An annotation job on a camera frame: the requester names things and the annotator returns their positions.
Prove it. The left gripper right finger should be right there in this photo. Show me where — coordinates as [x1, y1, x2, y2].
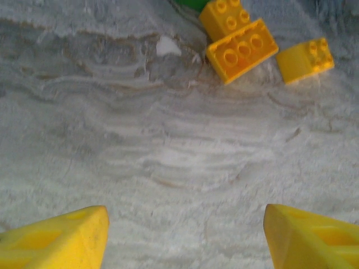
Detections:
[263, 203, 359, 269]

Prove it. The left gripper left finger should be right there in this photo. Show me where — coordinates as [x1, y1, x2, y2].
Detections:
[0, 205, 109, 269]

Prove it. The yellow slope lego brick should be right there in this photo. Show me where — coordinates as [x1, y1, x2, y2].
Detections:
[275, 37, 335, 85]

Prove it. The yellow long lego brick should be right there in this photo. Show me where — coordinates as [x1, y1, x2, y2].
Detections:
[206, 18, 280, 86]

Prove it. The yellow square lego brick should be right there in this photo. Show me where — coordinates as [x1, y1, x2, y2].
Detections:
[198, 0, 251, 43]

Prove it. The green arch lego brick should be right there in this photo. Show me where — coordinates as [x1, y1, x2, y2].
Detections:
[171, 0, 214, 13]

